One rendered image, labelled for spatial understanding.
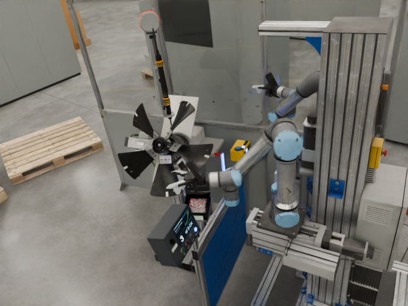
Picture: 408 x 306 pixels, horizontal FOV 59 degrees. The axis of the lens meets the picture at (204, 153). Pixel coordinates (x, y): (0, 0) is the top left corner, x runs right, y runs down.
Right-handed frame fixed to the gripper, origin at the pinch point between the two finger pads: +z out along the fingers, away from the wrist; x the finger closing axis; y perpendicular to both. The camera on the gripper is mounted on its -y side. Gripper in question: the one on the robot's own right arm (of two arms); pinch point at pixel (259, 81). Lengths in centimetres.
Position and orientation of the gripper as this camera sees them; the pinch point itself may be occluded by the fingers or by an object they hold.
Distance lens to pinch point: 268.2
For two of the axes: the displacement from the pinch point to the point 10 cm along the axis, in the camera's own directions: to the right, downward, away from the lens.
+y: 2.3, 7.7, 6.0
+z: -5.8, -3.8, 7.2
